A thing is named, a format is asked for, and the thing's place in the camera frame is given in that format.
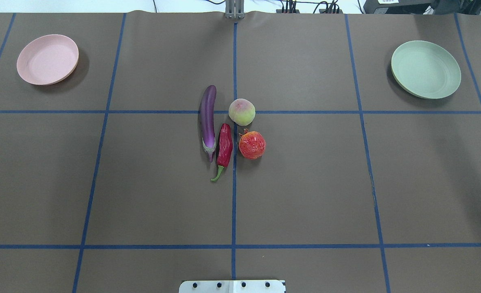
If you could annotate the pink plate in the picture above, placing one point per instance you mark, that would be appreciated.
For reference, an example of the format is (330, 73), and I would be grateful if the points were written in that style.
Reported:
(48, 60)

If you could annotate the green pink peach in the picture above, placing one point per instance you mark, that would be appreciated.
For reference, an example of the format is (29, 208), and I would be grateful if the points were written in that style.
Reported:
(242, 112)

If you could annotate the purple eggplant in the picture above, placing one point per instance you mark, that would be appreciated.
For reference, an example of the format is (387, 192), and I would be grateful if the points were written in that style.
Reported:
(206, 116)

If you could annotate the red chili pepper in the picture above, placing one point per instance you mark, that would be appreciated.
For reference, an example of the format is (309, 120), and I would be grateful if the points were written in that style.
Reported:
(225, 150)

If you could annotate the green plate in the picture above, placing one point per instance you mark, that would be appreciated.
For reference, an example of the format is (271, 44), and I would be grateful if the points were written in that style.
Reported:
(425, 70)

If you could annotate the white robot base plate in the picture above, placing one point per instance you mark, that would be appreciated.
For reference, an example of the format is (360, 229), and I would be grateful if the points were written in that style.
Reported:
(233, 286)

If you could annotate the red pomegranate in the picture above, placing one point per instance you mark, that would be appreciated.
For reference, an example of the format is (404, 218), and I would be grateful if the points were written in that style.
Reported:
(251, 144)

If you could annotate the aluminium frame post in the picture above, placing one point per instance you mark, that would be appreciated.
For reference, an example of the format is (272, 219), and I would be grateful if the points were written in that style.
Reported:
(234, 9)

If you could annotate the brown table mat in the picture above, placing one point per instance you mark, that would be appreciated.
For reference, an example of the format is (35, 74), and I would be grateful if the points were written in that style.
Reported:
(105, 186)

